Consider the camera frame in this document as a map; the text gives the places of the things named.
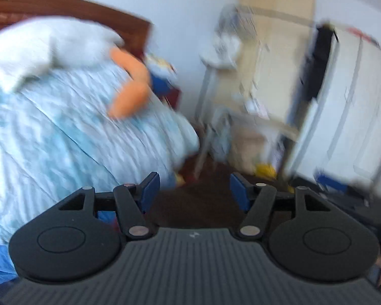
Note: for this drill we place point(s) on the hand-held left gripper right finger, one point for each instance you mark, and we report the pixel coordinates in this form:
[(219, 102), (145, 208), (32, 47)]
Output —
[(239, 192)]

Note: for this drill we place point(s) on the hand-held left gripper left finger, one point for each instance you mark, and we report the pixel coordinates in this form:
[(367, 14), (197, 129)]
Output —
[(150, 190)]

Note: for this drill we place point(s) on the yellow plastic bags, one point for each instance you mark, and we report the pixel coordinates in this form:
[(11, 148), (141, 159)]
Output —
[(266, 170)]

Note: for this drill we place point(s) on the blue box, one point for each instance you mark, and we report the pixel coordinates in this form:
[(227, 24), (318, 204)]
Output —
[(331, 182)]

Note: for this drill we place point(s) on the metal storage rack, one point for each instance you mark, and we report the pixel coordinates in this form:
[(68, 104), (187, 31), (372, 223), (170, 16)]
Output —
[(206, 101)]

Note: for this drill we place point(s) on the red wooden nightstand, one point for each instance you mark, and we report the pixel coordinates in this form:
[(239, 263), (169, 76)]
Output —
[(174, 97)]

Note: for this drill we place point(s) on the orange plush pillow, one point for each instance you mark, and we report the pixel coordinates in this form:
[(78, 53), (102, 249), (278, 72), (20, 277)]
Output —
[(130, 92)]

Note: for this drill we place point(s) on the light blue quilt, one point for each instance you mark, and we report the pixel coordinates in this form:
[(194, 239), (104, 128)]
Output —
[(66, 133)]

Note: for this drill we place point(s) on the blue printed object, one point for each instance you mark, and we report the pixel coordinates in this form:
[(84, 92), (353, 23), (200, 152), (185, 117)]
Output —
[(160, 81)]

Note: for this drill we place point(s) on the white wardrobe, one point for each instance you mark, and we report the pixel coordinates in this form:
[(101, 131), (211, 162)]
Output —
[(352, 108)]

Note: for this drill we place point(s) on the black hanging garment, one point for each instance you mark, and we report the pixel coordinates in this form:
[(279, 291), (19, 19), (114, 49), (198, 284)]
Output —
[(320, 60)]

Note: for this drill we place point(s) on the white pillow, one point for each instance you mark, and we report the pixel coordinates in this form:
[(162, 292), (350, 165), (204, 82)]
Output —
[(50, 47)]

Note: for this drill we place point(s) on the wooden headboard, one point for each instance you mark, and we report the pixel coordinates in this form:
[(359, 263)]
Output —
[(66, 8)]

